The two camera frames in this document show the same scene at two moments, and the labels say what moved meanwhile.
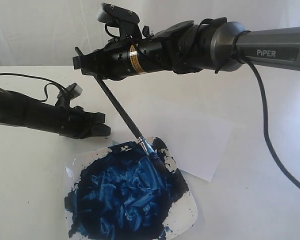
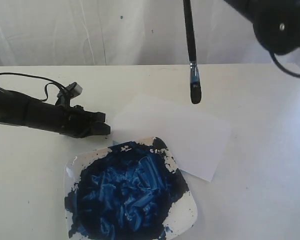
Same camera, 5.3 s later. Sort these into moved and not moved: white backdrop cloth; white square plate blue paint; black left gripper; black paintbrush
Moved: black paintbrush
Not moved: black left gripper; white square plate blue paint; white backdrop cloth
